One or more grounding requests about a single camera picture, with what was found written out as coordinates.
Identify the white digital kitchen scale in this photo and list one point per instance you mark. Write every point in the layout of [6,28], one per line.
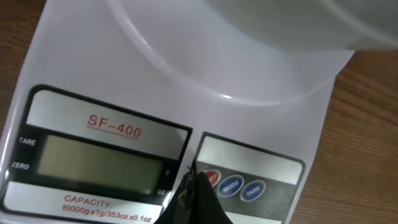
[116,99]

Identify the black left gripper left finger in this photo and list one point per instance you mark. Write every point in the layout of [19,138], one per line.
[180,207]

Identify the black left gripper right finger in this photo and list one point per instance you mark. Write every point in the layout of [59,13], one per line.
[207,208]

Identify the white bowl on scale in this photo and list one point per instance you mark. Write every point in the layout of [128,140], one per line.
[314,24]

